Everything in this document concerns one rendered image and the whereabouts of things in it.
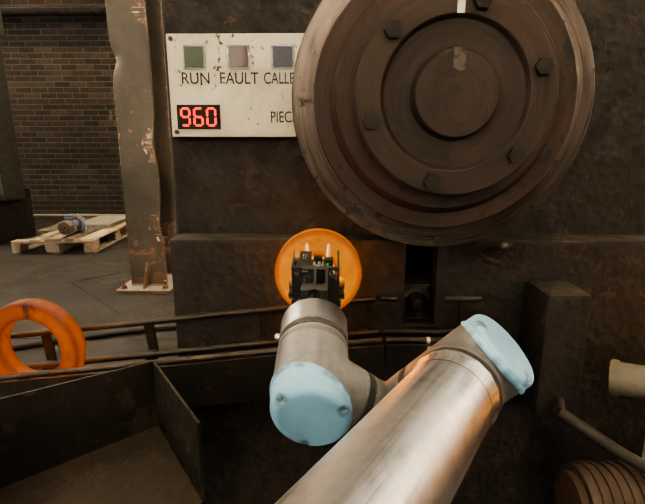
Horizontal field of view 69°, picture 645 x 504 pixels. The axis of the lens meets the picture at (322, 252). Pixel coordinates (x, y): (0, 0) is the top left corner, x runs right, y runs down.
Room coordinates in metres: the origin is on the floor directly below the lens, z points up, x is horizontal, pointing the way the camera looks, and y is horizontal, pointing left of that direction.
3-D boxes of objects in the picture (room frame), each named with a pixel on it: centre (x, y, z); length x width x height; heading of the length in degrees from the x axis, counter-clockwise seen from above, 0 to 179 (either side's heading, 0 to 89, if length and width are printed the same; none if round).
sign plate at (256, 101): (0.92, 0.15, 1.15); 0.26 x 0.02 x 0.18; 89
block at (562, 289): (0.82, -0.42, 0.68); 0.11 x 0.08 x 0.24; 179
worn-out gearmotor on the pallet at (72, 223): (4.75, 2.48, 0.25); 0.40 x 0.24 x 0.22; 179
